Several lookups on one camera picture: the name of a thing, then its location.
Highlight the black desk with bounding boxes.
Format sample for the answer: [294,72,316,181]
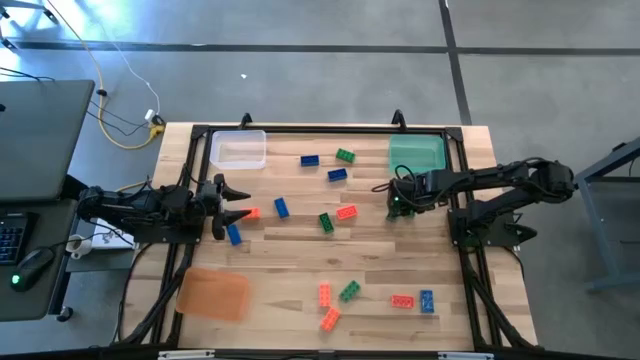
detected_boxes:
[0,198,81,322]

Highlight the black aluminium table frame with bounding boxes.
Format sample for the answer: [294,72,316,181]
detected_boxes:
[110,109,540,354]

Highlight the grey metal table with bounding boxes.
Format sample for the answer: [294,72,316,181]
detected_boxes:
[573,135,640,294]

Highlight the white cup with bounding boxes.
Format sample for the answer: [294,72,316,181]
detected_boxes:
[65,233,94,260]

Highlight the yellow floor cable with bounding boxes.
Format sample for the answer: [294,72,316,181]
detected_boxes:
[43,0,167,151]

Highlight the black computer mouse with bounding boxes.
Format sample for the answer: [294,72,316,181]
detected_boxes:
[10,247,56,293]

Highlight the white floor cable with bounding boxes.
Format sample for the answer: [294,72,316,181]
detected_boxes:
[94,27,162,121]

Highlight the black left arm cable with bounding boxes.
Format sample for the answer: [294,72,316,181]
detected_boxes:
[175,162,202,189]

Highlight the black floor cable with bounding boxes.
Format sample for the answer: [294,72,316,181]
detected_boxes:
[85,99,154,137]
[0,66,56,83]

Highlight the green plastic bin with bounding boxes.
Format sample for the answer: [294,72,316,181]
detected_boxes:
[388,133,448,176]

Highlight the grey metal chair base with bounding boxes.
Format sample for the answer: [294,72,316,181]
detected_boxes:
[0,0,59,51]

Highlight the white printed paper sheet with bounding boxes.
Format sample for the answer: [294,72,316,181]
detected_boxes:
[92,218,137,250]

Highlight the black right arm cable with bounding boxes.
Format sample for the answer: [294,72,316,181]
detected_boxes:
[371,164,416,194]

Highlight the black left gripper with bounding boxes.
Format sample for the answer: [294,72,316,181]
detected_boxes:
[197,173,254,241]

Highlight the grey laptop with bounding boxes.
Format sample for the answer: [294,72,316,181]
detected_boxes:
[0,78,96,202]

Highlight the white frame label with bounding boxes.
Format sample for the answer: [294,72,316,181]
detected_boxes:
[437,351,494,360]
[158,349,216,360]

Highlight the orange plastic bin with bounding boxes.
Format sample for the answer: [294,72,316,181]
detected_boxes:
[174,266,251,323]

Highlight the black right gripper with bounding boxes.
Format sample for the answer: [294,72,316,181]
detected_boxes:
[387,170,442,222]

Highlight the black backlit keyboard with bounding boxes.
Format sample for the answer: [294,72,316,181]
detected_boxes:
[0,212,27,265]

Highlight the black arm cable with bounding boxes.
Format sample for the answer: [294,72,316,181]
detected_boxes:
[371,164,416,194]
[175,162,202,189]

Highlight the clear plastic bin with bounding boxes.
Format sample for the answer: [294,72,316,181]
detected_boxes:
[208,129,268,171]

